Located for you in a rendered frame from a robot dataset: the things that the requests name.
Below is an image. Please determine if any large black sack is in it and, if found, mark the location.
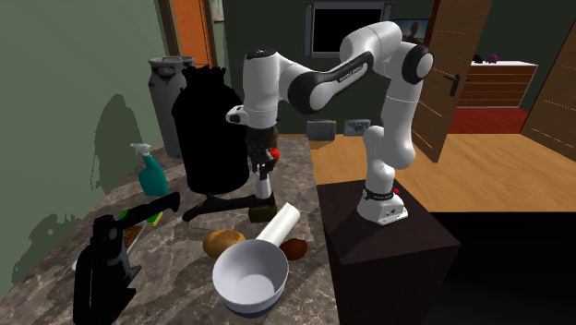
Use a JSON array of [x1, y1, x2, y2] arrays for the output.
[[171, 64, 251, 196]]

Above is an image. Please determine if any white and olive bottle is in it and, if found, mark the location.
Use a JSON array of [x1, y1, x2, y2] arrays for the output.
[[247, 172, 279, 224]]

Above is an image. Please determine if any small grey box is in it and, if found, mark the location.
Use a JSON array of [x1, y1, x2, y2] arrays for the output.
[[306, 118, 338, 141]]

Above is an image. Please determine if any small framed picture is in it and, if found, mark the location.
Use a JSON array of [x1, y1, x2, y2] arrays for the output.
[[343, 118, 372, 138]]

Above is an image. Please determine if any yellow-brown potato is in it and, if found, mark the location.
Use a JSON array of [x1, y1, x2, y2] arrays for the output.
[[202, 229, 247, 260]]

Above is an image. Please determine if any teal spray bottle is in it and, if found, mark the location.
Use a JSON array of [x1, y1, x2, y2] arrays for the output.
[[129, 142, 170, 198]]

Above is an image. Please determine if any dark brown potato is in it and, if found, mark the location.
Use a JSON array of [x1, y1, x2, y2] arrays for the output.
[[279, 237, 310, 261]]

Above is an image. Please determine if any orange door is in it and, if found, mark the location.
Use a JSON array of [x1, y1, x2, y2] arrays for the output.
[[172, 0, 213, 69]]

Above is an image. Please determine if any metal tray with brown filling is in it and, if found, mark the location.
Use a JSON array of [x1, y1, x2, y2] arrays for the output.
[[122, 220, 148, 254]]

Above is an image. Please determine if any dark robot stand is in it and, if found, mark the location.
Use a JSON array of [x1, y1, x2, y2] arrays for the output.
[[316, 178, 462, 325]]

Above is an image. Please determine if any black upright appliance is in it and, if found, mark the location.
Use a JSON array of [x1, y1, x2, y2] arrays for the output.
[[72, 214, 142, 325]]

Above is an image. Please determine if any wooden chest of drawers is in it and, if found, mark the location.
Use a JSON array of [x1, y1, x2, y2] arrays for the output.
[[457, 54, 539, 110]]

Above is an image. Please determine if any black window with grey frame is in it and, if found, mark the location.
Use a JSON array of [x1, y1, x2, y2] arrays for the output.
[[304, 1, 396, 59]]

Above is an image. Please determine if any white saucepan with handle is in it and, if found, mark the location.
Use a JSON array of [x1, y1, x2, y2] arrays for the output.
[[211, 201, 302, 319]]

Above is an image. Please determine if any brown wooden door with handle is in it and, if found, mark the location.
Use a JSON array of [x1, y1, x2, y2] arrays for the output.
[[411, 0, 494, 164]]

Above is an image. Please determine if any wall picture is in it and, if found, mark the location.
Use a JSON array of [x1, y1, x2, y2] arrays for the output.
[[395, 18, 431, 45]]

